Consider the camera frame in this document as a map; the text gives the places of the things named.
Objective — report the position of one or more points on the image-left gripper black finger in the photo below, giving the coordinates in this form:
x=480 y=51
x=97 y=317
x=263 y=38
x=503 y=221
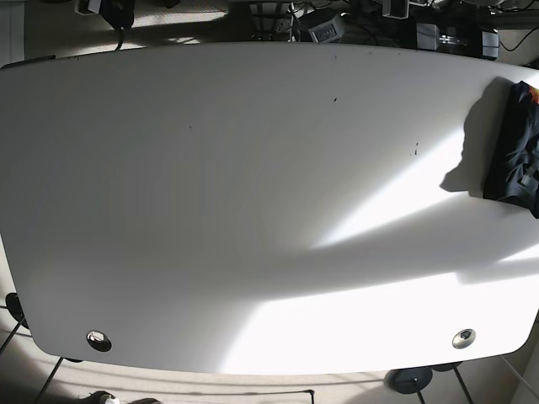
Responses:
x=119 y=14

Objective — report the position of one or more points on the black T-shirt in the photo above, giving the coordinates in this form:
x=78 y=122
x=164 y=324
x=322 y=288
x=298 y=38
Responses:
x=512 y=177

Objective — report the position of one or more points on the black power box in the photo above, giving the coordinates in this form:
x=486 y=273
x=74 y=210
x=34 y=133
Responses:
x=321 y=26

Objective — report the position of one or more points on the left silver table grommet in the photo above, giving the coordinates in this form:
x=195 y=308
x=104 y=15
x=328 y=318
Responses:
x=99 y=341

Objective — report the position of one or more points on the silver table grommet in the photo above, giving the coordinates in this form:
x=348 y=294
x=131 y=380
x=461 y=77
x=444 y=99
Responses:
x=464 y=339
x=99 y=341

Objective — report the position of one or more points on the round black stand base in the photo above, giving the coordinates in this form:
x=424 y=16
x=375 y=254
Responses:
x=408 y=381

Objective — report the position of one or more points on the right silver table grommet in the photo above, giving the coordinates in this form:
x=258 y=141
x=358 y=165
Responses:
x=464 y=339

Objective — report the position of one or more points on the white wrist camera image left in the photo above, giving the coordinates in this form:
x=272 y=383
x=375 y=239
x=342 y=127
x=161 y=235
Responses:
x=87 y=7

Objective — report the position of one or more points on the grey wrist camera image right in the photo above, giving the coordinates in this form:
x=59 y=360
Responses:
x=395 y=9

